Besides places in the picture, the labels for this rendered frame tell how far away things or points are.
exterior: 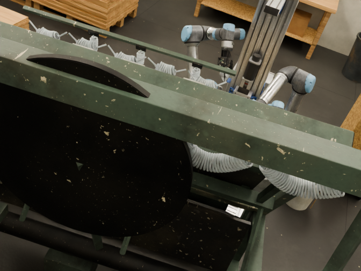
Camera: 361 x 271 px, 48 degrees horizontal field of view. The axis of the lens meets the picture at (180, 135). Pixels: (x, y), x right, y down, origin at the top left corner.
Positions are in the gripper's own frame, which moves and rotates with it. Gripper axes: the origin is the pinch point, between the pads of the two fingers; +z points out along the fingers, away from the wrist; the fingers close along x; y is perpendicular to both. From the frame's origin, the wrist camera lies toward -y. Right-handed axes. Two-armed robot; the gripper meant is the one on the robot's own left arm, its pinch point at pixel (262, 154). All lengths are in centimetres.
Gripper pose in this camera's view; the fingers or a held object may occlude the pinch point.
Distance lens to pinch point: 239.4
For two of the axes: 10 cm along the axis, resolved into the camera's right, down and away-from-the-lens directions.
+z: -3.0, 8.9, -3.5
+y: 8.7, 4.0, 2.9
